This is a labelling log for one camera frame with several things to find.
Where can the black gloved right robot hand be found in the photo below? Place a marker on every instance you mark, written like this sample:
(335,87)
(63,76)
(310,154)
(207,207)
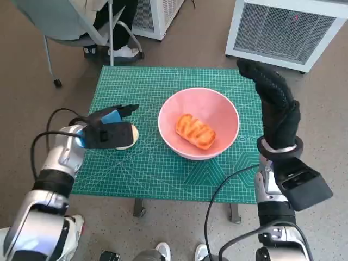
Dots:
(280,108)

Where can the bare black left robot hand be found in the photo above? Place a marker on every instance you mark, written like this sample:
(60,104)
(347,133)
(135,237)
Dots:
(111,116)

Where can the round toy bread bun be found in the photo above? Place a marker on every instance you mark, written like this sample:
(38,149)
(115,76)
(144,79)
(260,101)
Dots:
(135,136)

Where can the pink bowl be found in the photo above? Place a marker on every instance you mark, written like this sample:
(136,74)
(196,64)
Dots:
(225,119)

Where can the long striped toy bread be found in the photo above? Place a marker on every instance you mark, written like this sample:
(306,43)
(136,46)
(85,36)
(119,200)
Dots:
(194,130)

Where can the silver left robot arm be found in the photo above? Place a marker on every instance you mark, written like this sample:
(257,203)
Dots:
(59,157)

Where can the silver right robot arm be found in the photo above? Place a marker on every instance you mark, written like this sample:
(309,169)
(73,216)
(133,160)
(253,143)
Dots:
(274,214)

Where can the large white vented cabinet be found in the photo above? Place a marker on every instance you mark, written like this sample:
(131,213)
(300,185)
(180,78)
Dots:
(285,32)

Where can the green cutting mat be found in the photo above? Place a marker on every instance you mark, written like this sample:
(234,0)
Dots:
(163,174)

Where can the seated person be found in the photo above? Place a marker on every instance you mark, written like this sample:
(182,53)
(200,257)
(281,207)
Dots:
(122,27)

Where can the black table leg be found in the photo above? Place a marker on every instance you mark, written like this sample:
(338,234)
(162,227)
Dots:
(236,213)
(139,207)

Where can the small white vented cabinet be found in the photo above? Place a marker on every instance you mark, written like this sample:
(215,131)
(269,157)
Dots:
(160,19)

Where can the person in white trousers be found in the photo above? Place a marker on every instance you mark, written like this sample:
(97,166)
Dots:
(76,225)

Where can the grey office chair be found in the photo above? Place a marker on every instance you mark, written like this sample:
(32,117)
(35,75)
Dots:
(54,16)

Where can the black device box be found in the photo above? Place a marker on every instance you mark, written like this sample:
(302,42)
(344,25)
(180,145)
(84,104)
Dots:
(110,256)

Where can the white robot foot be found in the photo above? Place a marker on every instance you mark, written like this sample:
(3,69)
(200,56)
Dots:
(202,251)
(163,250)

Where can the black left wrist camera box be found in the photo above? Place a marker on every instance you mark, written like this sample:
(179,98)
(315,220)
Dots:
(108,136)

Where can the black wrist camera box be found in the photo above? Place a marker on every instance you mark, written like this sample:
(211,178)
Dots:
(108,136)
(307,190)

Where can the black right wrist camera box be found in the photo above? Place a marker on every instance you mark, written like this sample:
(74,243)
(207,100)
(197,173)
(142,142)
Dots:
(307,190)

